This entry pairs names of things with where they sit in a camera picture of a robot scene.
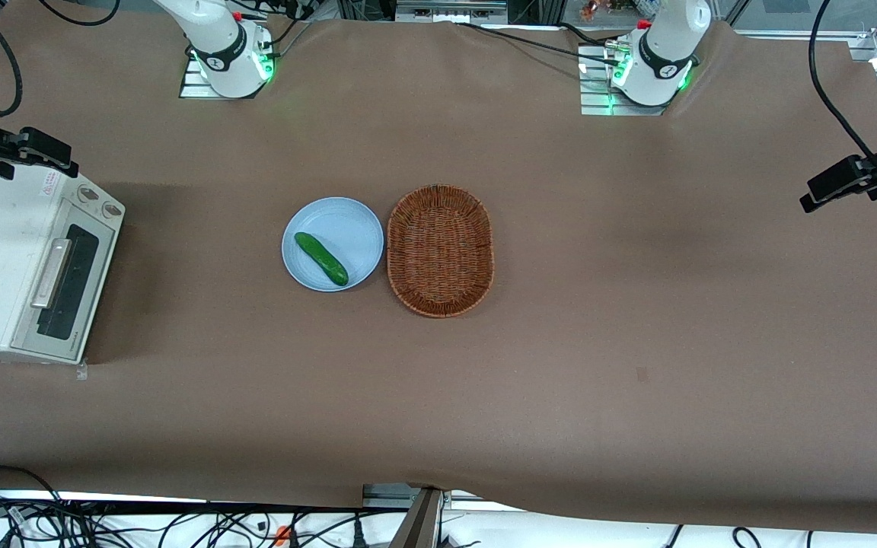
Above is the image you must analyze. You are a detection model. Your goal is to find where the silver oven door handle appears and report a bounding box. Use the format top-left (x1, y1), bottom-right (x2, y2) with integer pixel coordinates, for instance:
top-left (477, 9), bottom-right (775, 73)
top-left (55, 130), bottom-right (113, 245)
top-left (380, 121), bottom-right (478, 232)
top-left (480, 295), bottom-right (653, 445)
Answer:
top-left (30, 237), bottom-right (75, 310)

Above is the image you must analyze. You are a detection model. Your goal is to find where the oven door with dark window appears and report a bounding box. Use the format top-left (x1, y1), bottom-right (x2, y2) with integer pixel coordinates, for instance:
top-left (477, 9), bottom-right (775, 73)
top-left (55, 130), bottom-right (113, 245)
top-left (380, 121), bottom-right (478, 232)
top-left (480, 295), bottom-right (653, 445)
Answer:
top-left (10, 217), bottom-right (119, 363)

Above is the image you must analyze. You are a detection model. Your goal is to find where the green cucumber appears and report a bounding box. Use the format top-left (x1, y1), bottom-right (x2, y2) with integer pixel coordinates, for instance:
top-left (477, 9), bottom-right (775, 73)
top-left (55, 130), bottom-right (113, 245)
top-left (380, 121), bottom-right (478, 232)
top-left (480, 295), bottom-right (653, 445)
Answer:
top-left (294, 231), bottom-right (350, 288)

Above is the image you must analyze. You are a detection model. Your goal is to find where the light blue plate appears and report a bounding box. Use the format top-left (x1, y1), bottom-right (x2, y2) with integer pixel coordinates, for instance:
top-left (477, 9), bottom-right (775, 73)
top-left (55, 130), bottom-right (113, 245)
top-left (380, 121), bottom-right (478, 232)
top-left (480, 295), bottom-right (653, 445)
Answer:
top-left (281, 196), bottom-right (384, 293)

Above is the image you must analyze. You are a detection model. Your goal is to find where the brown table cloth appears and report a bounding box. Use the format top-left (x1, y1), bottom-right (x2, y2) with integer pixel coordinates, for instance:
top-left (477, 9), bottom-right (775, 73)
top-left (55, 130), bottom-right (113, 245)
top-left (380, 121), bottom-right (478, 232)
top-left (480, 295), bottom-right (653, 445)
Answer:
top-left (0, 0), bottom-right (877, 535)

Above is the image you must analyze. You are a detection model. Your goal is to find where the brown wicker basket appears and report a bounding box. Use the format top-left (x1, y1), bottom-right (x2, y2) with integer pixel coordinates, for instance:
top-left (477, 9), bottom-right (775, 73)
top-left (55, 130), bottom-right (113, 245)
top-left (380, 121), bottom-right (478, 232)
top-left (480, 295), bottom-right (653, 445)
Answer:
top-left (386, 183), bottom-right (495, 319)

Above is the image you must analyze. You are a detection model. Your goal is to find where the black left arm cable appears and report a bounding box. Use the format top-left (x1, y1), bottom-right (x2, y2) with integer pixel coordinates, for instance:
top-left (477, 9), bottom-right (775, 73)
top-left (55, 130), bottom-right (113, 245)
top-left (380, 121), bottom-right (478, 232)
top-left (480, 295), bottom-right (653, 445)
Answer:
top-left (808, 0), bottom-right (877, 183)

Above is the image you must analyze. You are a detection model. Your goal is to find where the black looped floor cable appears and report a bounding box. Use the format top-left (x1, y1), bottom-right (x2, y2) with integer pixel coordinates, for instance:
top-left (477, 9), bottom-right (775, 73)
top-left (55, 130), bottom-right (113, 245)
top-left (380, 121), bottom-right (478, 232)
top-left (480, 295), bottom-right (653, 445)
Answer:
top-left (0, 465), bottom-right (66, 509)

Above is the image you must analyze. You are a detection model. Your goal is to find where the black floor cable tangle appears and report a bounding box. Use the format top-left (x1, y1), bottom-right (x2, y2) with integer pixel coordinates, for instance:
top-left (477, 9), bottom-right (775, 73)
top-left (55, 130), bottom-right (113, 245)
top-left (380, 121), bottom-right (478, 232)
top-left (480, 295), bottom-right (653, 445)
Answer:
top-left (0, 495), bottom-right (367, 548)

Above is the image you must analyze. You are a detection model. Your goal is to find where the aluminium rear frame bar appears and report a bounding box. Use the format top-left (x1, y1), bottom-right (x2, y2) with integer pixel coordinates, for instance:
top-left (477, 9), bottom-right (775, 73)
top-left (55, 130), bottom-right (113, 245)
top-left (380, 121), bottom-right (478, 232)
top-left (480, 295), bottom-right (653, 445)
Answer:
top-left (395, 0), bottom-right (509, 24)

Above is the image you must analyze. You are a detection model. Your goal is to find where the aluminium table frame bracket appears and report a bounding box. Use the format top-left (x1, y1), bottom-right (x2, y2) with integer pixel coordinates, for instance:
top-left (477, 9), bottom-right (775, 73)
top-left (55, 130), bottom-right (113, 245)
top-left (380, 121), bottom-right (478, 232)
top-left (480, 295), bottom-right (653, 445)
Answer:
top-left (362, 483), bottom-right (451, 510)

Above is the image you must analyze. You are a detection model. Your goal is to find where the dark table frame post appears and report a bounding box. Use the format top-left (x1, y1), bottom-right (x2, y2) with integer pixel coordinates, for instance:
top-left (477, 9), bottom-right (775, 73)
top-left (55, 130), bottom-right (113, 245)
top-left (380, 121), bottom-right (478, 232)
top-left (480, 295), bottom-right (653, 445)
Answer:
top-left (388, 488), bottom-right (445, 548)

